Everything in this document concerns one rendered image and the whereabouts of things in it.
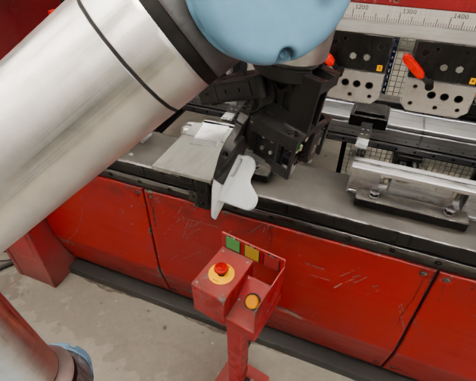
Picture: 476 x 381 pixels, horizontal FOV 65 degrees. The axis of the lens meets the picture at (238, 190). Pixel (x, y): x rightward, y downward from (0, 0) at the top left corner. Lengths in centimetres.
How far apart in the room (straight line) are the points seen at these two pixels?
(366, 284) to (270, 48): 116
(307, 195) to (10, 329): 84
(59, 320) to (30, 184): 186
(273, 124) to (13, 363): 45
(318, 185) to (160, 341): 106
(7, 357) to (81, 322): 143
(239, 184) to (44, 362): 39
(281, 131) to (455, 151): 106
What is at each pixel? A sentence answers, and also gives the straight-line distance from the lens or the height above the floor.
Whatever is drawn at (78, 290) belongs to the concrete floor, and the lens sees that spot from 214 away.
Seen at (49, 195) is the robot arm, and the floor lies 148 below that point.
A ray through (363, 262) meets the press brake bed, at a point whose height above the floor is 72.
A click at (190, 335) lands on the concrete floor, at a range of 186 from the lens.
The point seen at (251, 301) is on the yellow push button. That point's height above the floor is 73.
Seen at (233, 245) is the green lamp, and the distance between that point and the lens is 108.
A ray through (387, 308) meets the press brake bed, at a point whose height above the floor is 54.
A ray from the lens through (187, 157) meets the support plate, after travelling 108.
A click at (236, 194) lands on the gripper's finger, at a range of 44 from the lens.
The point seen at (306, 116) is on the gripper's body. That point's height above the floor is 143.
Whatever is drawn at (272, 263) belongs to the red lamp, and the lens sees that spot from 104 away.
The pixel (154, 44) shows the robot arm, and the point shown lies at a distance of 18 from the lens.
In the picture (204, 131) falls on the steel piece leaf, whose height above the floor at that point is 100.
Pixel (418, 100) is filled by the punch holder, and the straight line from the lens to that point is 102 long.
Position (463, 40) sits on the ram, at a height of 135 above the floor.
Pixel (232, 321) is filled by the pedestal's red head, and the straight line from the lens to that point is 106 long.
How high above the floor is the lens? 161
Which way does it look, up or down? 40 degrees down
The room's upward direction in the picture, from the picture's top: straight up
